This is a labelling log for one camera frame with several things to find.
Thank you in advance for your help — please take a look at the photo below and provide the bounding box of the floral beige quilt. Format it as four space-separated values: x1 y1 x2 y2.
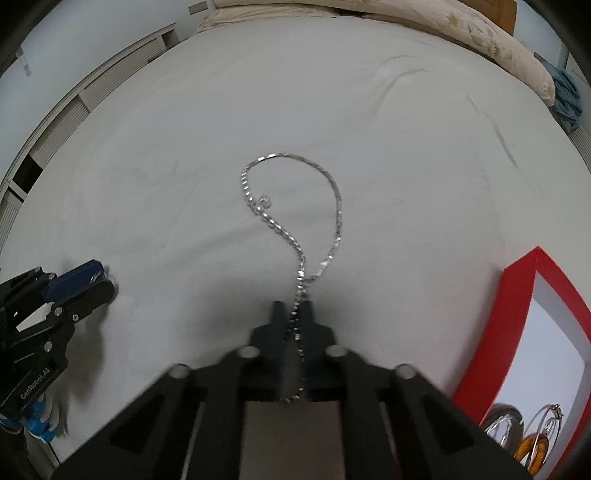
215 0 557 109

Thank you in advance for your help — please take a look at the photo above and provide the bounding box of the person's left hand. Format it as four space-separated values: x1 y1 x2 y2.
0 394 58 444

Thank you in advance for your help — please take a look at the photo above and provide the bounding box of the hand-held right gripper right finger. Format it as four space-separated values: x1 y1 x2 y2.
299 300 534 480

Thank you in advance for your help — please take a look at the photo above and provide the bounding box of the wooden headboard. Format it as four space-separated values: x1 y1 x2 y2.
489 0 517 35

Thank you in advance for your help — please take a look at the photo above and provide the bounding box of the white bed sheet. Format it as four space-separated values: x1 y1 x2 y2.
0 16 591 480

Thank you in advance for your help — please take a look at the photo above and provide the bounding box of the silver chain necklace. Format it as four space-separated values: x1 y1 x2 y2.
240 154 345 404

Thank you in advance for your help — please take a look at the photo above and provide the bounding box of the plain silver bangle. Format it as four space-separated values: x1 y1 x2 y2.
519 403 568 462

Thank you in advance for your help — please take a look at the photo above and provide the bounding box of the white louvred cabinet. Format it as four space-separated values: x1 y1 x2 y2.
0 23 178 252

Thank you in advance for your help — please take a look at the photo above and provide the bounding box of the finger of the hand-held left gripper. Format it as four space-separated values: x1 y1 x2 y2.
54 278 116 325
46 259 106 298

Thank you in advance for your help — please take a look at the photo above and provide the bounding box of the brown stone bangle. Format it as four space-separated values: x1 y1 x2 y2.
513 431 552 476

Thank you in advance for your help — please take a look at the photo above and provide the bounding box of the red jewelry box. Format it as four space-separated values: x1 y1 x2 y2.
450 247 591 480

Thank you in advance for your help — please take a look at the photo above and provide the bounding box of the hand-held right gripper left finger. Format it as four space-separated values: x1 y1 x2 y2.
51 301 291 480

